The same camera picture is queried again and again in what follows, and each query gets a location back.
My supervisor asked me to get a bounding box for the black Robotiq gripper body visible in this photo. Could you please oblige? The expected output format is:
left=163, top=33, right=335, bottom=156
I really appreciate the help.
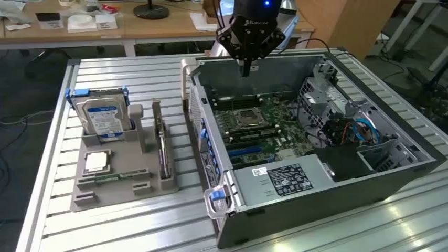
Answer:
left=230, top=0, right=283, bottom=60

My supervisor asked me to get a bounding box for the green graphics card black shroud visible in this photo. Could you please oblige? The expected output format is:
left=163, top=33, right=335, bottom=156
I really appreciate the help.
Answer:
left=151, top=98, right=174, bottom=182

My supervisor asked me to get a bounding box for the white paper stack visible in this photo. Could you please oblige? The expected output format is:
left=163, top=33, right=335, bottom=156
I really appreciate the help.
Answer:
left=190, top=12, right=221, bottom=32

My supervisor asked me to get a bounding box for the wooden desk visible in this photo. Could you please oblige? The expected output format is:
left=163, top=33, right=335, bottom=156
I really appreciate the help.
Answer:
left=0, top=0, right=317, bottom=57

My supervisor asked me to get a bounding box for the brown wooden cabinet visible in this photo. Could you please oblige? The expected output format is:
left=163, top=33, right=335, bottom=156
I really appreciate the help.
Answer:
left=298, top=0, right=402, bottom=61

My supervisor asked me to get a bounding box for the black round lamp base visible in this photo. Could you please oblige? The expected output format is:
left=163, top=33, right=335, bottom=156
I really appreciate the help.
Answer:
left=133, top=0, right=171, bottom=20

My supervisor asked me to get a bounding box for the metal disk bay cage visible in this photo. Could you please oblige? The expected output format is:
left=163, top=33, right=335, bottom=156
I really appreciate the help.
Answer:
left=298, top=76, right=355, bottom=127

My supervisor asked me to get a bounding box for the metal CPU socket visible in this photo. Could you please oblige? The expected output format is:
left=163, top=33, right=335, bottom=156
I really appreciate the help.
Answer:
left=234, top=107, right=270, bottom=130

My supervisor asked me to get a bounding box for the green motherboard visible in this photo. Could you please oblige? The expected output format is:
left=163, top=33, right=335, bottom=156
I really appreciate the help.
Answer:
left=205, top=86, right=317, bottom=170

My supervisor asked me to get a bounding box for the plain white labelled box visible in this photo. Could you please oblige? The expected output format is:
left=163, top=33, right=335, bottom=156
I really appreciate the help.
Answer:
left=95, top=14, right=119, bottom=31

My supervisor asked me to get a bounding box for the installed RAM stick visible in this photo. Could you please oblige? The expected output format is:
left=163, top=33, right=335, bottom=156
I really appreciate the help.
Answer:
left=231, top=129, right=281, bottom=141

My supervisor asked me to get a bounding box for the white box with tape roll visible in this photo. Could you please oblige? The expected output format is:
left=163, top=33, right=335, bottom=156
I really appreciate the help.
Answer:
left=67, top=14, right=99, bottom=34

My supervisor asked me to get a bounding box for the blue expansion slot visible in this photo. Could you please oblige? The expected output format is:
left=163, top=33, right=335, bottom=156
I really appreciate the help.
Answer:
left=227, top=146, right=265, bottom=158

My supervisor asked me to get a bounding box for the hard disk in blue carrier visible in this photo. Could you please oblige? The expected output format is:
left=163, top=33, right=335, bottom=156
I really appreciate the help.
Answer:
left=65, top=85, right=131, bottom=144

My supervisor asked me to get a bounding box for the white box black lid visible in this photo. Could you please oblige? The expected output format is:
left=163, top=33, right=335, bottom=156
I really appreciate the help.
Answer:
left=35, top=12, right=65, bottom=30

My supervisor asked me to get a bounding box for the black office chair base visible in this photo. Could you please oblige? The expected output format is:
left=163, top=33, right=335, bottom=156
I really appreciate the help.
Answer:
left=21, top=46, right=107, bottom=78

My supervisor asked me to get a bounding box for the grey power supply unit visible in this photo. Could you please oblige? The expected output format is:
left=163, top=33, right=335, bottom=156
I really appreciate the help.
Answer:
left=233, top=154, right=338, bottom=207

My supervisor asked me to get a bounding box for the silver CPU chip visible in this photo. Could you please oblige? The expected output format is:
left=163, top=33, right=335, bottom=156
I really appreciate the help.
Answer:
left=83, top=153, right=109, bottom=173

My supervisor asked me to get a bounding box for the green loose RAM stick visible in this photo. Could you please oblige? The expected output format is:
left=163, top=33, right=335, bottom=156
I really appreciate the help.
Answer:
left=94, top=169, right=149, bottom=184

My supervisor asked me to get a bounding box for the clear plastic bag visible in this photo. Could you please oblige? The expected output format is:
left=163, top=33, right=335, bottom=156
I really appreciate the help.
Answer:
left=0, top=0, right=37, bottom=24

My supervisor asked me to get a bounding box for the black open PC case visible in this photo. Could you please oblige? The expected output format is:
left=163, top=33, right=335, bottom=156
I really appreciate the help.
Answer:
left=181, top=51, right=448, bottom=250

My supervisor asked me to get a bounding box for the grey printed parts rack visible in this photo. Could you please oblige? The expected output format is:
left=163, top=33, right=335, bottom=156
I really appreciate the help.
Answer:
left=70, top=103, right=179, bottom=213

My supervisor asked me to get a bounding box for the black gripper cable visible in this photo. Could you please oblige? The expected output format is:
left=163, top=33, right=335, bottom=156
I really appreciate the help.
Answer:
left=213, top=0, right=227, bottom=29

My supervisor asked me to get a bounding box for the black power cable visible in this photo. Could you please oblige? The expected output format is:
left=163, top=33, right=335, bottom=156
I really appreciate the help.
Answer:
left=279, top=38, right=334, bottom=55

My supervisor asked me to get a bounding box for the white desk frame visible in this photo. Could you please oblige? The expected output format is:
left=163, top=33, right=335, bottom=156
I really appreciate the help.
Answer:
left=385, top=0, right=448, bottom=72

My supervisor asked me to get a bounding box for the red disk wire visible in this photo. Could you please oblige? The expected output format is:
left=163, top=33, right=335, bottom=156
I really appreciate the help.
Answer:
left=341, top=122, right=353, bottom=144

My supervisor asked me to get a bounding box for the blue disk wire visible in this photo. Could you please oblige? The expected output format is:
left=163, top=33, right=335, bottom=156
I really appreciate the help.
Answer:
left=353, top=118, right=382, bottom=145

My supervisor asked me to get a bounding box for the white floor cable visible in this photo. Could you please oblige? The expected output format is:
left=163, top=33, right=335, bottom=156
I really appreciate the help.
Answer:
left=0, top=109, right=54, bottom=126

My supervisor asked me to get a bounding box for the blue floor cable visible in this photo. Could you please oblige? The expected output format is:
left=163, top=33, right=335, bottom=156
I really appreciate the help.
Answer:
left=0, top=123, right=30, bottom=229

